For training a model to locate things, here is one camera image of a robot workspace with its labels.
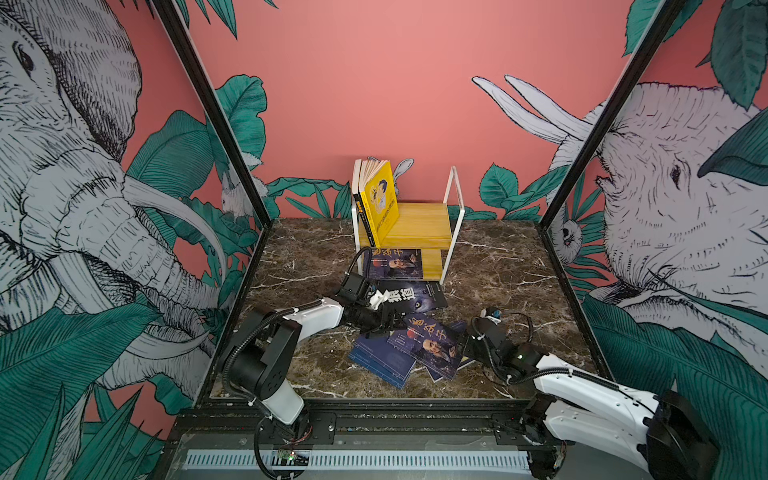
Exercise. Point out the black book with gold title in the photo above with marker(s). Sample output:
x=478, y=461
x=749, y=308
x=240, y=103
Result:
x=358, y=199

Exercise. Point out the black corner frame post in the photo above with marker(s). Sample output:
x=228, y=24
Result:
x=171, y=19
x=651, y=39

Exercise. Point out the yellow cartoon cover book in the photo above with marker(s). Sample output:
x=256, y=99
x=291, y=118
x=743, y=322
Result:
x=379, y=196

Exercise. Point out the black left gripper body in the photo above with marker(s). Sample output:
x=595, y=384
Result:
x=371, y=320

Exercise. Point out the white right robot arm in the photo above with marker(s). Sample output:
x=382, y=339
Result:
x=661, y=434

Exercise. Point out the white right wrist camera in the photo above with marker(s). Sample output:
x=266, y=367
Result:
x=493, y=314

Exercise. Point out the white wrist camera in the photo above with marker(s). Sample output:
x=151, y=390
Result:
x=357, y=290
x=493, y=314

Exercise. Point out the white slotted cable duct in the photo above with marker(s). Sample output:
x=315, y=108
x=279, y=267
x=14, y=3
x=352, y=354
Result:
x=347, y=460

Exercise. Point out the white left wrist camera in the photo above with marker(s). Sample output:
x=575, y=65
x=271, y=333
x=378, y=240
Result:
x=357, y=290

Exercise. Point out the dark wolf eye book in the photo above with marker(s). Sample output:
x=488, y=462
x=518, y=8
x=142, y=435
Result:
x=407, y=297

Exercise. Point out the purple portrait cover book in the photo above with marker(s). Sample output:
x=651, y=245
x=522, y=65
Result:
x=431, y=343

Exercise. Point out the blue book yellow label left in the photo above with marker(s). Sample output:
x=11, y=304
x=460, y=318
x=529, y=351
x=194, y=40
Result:
x=379, y=356

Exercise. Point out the purple book on lower shelf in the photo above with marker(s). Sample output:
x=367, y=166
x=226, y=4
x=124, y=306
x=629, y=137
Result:
x=396, y=264

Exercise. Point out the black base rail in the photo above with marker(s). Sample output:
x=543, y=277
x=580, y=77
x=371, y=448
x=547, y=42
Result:
x=331, y=418

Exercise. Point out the black corner frame post left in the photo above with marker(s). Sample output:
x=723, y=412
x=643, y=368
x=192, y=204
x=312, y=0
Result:
x=171, y=19

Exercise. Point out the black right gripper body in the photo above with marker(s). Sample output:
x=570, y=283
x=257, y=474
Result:
x=471, y=351

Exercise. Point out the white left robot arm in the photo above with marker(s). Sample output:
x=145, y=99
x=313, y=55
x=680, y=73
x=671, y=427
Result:
x=255, y=363

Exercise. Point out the white wooden book rack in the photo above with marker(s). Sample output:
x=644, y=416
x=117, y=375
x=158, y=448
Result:
x=431, y=227

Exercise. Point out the black corner frame post right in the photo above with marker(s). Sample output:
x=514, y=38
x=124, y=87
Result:
x=651, y=39

